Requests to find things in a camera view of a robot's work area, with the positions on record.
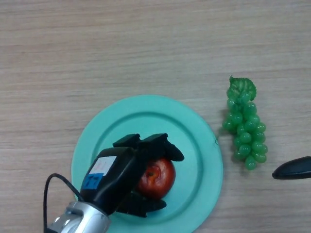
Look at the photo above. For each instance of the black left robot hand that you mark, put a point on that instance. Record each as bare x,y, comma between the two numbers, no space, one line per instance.
114,177

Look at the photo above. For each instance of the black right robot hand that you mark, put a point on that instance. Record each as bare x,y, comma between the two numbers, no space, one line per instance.
294,170

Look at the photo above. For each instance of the red apple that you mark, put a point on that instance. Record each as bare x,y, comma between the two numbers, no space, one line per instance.
160,177

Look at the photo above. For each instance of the green round plate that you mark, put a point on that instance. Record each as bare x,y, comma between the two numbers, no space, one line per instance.
194,157

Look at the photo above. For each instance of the green plastic grape bunch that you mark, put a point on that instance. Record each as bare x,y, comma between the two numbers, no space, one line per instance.
245,126

